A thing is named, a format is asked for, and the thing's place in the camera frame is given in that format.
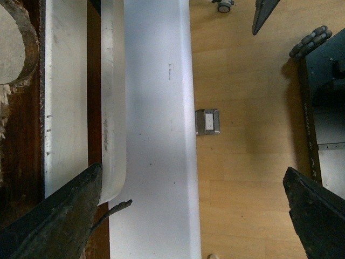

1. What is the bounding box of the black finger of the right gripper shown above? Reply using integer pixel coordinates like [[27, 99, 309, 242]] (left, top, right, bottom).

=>
[[252, 0, 280, 36]]

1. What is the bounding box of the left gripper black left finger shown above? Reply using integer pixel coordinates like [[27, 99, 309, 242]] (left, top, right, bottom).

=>
[[1, 163, 102, 258]]

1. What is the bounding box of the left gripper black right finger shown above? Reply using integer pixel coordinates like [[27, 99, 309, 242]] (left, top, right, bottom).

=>
[[283, 167, 344, 258]]

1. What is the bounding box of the wooden drawer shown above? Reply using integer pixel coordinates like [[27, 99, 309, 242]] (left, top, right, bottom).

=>
[[1, 1, 110, 258]]

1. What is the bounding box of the grey caster wheel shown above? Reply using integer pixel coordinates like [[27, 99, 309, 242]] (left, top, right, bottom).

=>
[[210, 0, 234, 13]]

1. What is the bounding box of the grey mecanum wheel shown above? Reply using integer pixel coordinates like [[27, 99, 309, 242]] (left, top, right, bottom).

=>
[[289, 25, 333, 62]]

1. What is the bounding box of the metal floor outlet box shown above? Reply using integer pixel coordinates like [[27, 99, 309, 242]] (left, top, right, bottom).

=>
[[195, 109, 220, 135]]

